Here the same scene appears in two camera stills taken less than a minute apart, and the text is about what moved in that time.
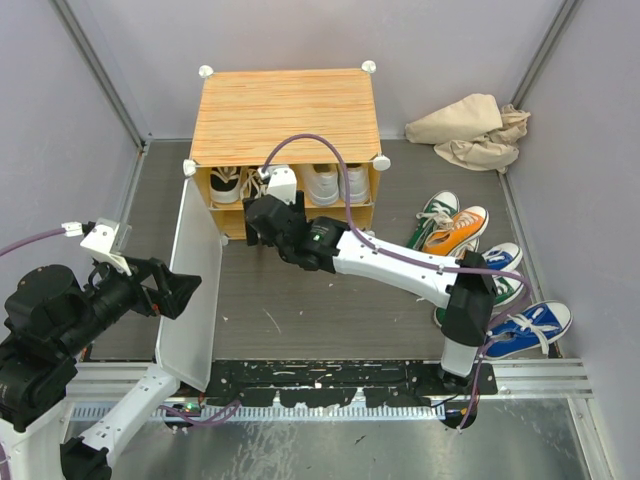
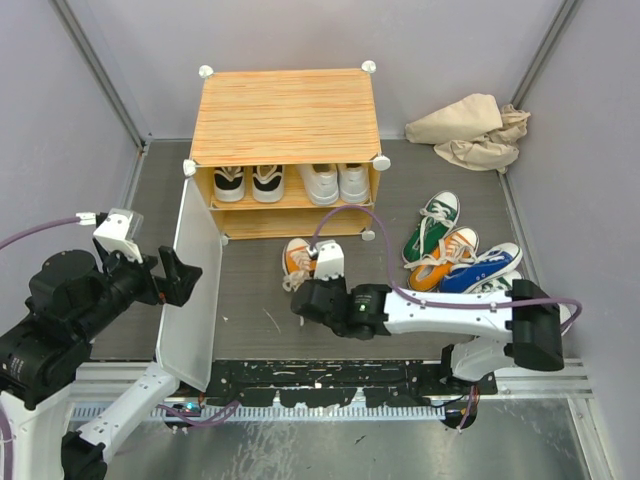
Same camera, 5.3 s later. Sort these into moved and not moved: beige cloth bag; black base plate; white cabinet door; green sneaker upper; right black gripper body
Moved: right black gripper body
Not moved: green sneaker upper; white cabinet door; black base plate; beige cloth bag
